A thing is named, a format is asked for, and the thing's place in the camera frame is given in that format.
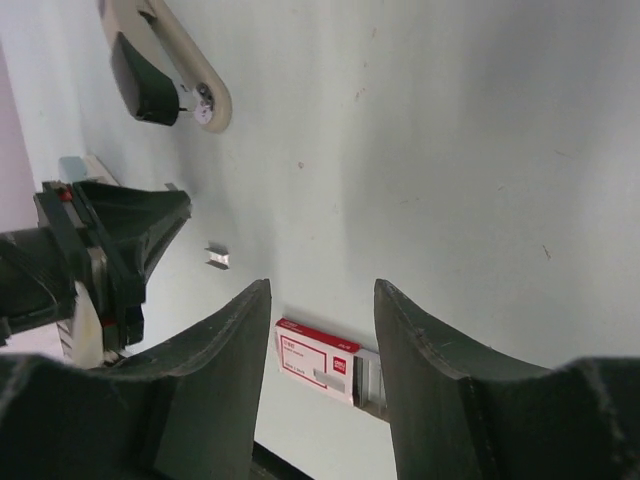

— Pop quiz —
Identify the beige black stapler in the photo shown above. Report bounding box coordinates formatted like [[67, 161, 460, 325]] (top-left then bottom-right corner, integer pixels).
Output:
[[97, 1, 232, 133]]

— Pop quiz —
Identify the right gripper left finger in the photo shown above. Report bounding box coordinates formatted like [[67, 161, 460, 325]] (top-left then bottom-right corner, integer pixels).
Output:
[[1, 279, 271, 479]]

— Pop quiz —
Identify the red white staple box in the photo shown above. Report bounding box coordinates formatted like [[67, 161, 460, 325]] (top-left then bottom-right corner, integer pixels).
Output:
[[274, 318, 389, 422]]

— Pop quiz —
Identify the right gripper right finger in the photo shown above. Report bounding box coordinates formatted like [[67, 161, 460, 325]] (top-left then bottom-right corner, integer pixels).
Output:
[[374, 279, 639, 479]]

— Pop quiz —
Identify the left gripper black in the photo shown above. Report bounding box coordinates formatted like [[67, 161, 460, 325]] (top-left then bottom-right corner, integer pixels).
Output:
[[36, 181, 192, 350]]

